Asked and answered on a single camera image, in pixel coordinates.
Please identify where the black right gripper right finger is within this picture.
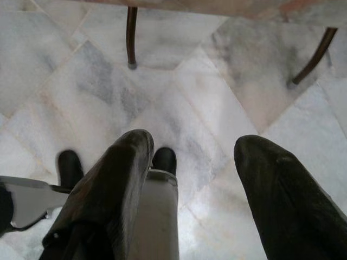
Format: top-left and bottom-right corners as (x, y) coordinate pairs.
(233, 134), (347, 260)

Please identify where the black robot left foot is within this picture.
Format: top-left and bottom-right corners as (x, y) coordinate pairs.
(57, 149), (84, 190)

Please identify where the black robot foot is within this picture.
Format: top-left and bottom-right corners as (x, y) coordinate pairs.
(57, 149), (84, 190)
(151, 147), (177, 176)

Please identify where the orange veined marble table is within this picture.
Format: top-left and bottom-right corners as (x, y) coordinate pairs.
(32, 0), (347, 29)

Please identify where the grey robot right leg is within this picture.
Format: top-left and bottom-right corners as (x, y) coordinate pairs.
(132, 169), (179, 260)

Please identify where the dark curved table leg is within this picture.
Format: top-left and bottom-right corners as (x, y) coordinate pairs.
(291, 27), (338, 85)
(126, 5), (139, 70)

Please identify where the black robot right foot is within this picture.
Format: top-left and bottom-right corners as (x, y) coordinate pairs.
(151, 147), (177, 176)

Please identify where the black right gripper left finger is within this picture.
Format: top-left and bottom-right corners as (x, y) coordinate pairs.
(40, 129), (155, 260)

